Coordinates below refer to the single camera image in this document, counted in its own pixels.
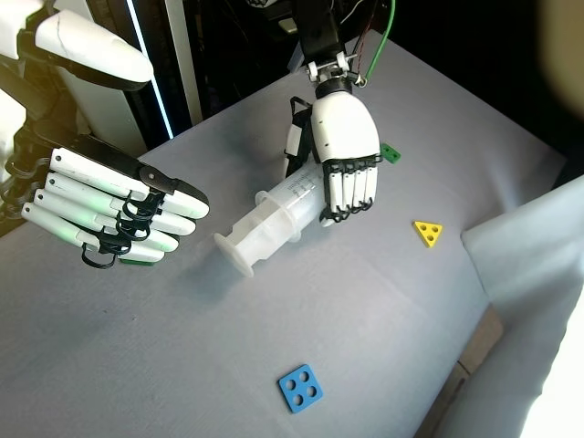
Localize white post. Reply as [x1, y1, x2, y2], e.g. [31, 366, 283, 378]
[163, 0, 204, 127]

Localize yellow triangular three-hole block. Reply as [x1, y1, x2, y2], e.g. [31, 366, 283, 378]
[412, 220, 444, 250]

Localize grey table cloth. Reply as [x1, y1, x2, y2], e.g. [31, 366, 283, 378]
[0, 29, 569, 438]

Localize large clear plastic syringe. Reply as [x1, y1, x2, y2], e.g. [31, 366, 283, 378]
[213, 162, 329, 278]

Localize white fabric sheet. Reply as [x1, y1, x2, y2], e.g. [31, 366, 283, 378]
[422, 175, 584, 438]

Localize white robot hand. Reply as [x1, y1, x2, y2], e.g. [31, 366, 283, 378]
[0, 8, 211, 271]
[282, 89, 383, 228]

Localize black panel with blue light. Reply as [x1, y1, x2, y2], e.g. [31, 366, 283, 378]
[89, 0, 177, 141]

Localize white robot body column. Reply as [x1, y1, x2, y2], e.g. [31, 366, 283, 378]
[26, 0, 150, 154]

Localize blue square four-hole block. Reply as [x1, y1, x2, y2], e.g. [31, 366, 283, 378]
[276, 363, 326, 415]

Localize green cable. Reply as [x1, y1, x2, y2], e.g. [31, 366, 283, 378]
[362, 0, 397, 88]

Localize thin red black wires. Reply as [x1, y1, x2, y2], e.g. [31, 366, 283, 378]
[351, 0, 381, 84]

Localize blurred beige object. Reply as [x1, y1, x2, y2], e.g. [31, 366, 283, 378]
[536, 0, 584, 115]

